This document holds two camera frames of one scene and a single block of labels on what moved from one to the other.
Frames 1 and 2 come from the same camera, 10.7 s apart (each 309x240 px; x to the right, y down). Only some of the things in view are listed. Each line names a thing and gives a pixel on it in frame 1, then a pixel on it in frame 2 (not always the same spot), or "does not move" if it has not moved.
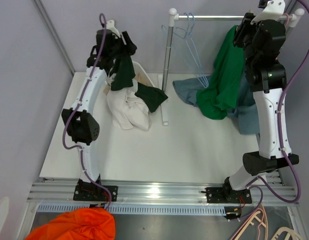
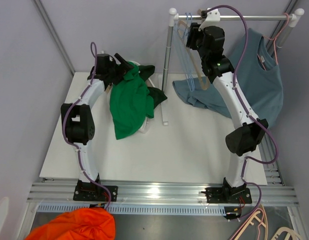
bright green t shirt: x=219 y=96 → x=131 y=102
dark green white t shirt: x=130 y=101 → x=146 y=71
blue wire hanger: x=194 y=58 → x=186 y=54
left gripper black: x=127 y=50 → x=123 y=67
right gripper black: x=245 y=27 → x=193 y=34
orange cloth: x=87 y=223 does not move
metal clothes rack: x=163 y=79 does not move
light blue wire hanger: x=185 y=45 → x=182 y=30
